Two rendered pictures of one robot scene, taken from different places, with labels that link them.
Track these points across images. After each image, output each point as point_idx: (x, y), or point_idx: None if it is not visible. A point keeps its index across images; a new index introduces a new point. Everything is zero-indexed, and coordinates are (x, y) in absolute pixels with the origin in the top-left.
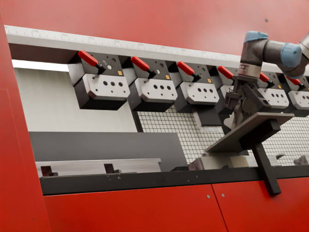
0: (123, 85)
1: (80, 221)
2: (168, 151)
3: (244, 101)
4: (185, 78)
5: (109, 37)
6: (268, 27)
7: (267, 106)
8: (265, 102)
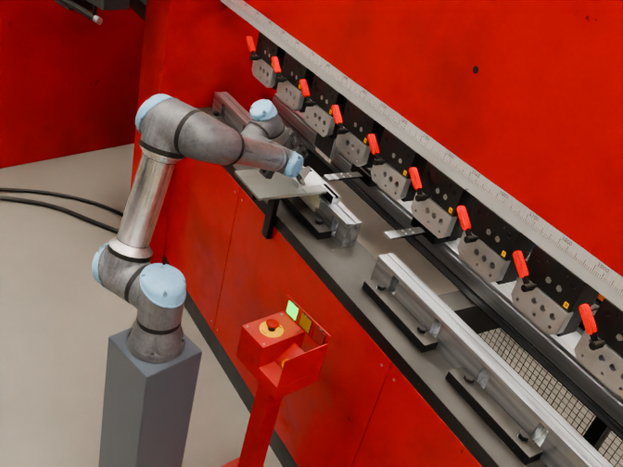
0: (268, 76)
1: None
2: None
3: None
4: (311, 96)
5: (281, 25)
6: (467, 83)
7: (261, 174)
8: (261, 170)
